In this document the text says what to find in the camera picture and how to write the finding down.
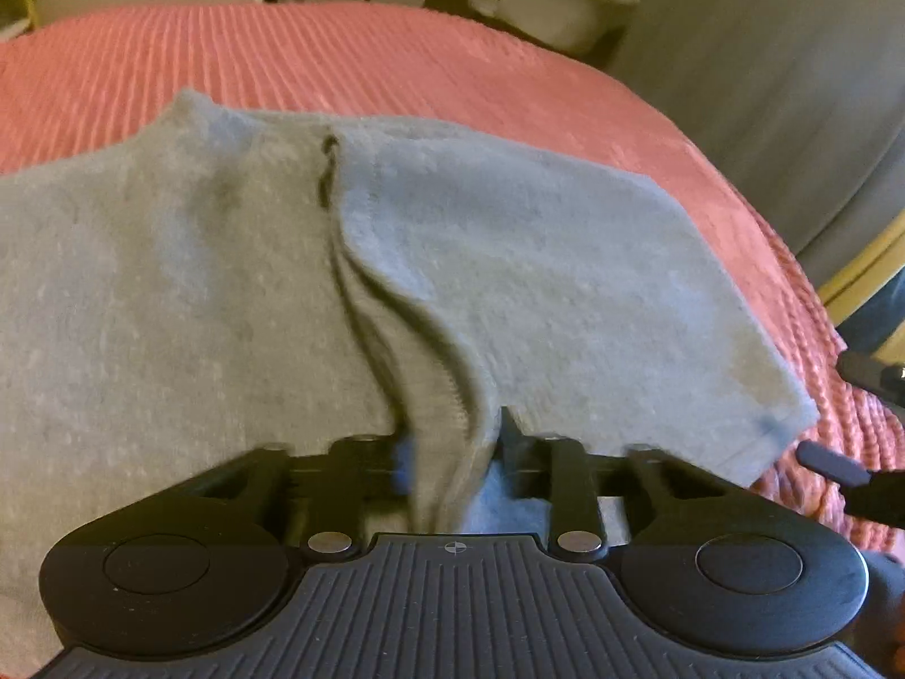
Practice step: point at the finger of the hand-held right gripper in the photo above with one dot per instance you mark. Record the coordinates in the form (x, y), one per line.
(827, 462)
(866, 373)

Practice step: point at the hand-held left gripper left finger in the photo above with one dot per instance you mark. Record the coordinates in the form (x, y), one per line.
(404, 470)

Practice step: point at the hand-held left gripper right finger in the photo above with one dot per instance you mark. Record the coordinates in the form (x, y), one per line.
(510, 449)

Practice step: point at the grey pants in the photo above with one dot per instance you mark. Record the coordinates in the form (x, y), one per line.
(212, 283)

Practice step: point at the grey curtain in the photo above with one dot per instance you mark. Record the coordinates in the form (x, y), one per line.
(763, 71)

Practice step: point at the pink ribbed bedspread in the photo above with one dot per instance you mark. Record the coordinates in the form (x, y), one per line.
(396, 56)

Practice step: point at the grey shell-back chair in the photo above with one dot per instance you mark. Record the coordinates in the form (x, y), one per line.
(558, 10)

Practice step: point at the yellow frame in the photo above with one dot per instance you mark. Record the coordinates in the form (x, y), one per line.
(862, 272)

